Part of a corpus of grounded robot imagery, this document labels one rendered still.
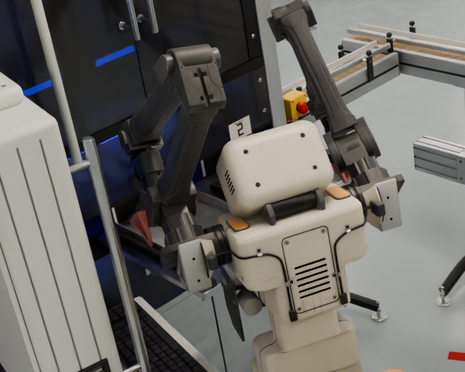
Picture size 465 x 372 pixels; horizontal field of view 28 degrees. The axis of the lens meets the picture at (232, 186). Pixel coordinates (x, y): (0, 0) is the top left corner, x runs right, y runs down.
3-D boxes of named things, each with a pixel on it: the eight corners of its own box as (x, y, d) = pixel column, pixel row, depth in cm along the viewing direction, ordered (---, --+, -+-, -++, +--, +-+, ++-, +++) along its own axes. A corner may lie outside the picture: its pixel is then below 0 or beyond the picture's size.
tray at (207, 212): (110, 229, 267) (107, 218, 265) (178, 191, 281) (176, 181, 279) (184, 266, 243) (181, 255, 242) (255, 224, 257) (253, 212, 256)
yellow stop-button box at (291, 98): (277, 116, 299) (274, 96, 296) (292, 108, 303) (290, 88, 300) (294, 121, 294) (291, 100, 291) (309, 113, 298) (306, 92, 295)
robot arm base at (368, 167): (355, 194, 197) (405, 178, 199) (340, 162, 200) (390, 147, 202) (348, 212, 204) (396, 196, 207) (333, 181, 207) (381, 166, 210)
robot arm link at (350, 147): (349, 172, 202) (371, 162, 202) (331, 133, 207) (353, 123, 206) (354, 186, 211) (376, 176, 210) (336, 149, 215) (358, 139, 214)
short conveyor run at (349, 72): (271, 149, 305) (265, 105, 298) (240, 138, 316) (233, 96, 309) (403, 76, 342) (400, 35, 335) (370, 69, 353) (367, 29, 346)
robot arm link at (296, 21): (259, -1, 215) (299, -19, 214) (267, 19, 228) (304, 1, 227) (339, 171, 205) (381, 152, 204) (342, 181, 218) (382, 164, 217)
